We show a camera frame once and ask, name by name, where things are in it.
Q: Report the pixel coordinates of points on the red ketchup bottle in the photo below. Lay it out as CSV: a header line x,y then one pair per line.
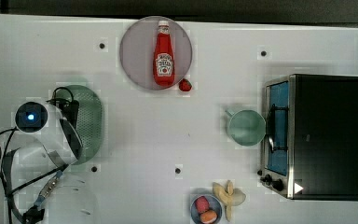
x,y
163,61

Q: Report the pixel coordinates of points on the pink toy fruit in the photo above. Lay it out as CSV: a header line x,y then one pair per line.
x,y
202,204

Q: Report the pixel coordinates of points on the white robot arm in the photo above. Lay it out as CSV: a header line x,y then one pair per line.
x,y
38,173

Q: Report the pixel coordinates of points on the red toy strawberry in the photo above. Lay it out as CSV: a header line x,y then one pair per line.
x,y
185,85

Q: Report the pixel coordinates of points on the peeled toy banana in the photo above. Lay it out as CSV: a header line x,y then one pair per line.
x,y
228,196

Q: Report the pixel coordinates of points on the black steel toaster oven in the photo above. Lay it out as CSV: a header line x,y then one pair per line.
x,y
310,150

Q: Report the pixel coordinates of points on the round grey plate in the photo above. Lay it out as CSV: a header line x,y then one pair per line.
x,y
137,51

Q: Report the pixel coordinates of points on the orange toy fruit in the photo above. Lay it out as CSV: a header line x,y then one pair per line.
x,y
208,217

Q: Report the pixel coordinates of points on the mint green plastic strainer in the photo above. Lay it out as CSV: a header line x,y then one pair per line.
x,y
89,121

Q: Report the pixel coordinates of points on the mint green cup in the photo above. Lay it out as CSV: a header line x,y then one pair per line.
x,y
245,126

